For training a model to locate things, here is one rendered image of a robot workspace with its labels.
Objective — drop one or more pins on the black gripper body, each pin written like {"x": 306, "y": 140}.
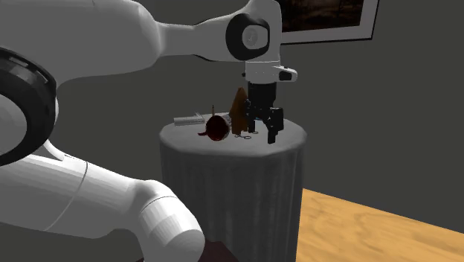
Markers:
{"x": 261, "y": 95}

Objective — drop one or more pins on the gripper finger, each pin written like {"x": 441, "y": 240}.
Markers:
{"x": 252, "y": 116}
{"x": 274, "y": 123}

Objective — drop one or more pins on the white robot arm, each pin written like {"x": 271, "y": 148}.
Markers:
{"x": 90, "y": 40}

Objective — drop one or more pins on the brown cone-shaped object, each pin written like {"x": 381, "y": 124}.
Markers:
{"x": 238, "y": 112}

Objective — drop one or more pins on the small grey ringed object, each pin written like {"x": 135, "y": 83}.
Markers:
{"x": 246, "y": 136}

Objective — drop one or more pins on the dark red round object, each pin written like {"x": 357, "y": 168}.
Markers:
{"x": 216, "y": 127}

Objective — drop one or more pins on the round table with grey cloth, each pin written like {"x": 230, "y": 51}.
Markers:
{"x": 232, "y": 188}

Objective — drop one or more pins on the framed wall picture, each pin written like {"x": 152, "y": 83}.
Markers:
{"x": 326, "y": 18}

